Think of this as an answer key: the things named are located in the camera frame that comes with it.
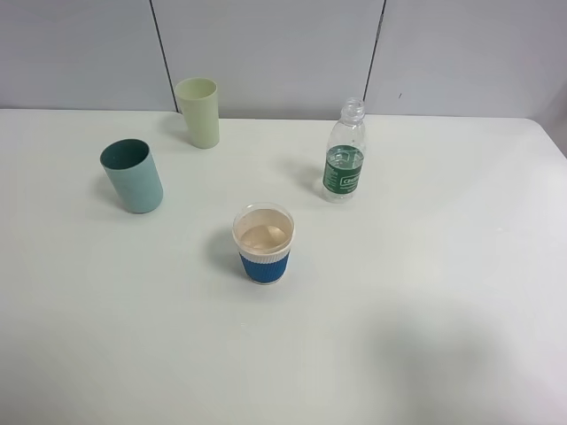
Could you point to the blue sleeved paper cup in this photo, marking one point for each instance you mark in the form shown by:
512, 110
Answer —
263, 233

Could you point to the clear green-label water bottle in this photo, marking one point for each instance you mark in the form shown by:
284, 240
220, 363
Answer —
345, 152

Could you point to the light green plastic cup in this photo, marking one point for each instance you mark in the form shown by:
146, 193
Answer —
197, 99

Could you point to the teal plastic cup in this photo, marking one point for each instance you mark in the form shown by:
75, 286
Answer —
131, 169

